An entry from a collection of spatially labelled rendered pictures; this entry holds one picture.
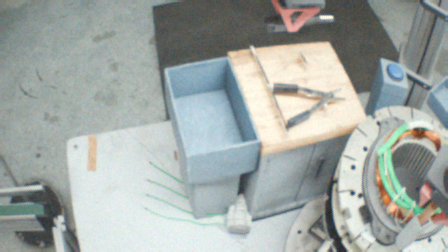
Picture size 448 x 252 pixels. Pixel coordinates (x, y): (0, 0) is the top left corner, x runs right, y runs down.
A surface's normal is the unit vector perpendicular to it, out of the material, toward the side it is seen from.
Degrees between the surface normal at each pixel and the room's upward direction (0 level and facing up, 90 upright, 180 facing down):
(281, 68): 0
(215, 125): 0
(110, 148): 0
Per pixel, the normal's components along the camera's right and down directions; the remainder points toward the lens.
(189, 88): 0.26, 0.80
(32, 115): 0.04, -0.57
